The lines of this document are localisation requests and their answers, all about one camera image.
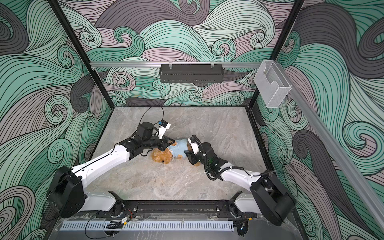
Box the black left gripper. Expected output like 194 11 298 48
142 134 175 152

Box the brown teddy bear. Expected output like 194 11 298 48
151 144 192 164

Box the light blue bear hoodie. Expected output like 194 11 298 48
168 139 189 159

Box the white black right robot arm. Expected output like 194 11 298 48
185 139 297 226

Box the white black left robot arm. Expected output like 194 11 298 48
47 120 175 219

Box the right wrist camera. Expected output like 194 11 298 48
188 135 200 155

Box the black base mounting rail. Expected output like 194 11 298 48
56 199 298 218

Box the black perforated wall tray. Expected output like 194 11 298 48
160 65 224 83

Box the aluminium back wall rail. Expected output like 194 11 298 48
90 61 262 69

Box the aluminium wall rail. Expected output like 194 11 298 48
90 61 262 69
275 63 384 230

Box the white slotted cable duct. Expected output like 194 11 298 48
60 220 234 231

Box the clear plastic wall holder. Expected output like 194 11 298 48
254 60 292 109

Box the aluminium right wall rail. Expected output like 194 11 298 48
275 63 384 230

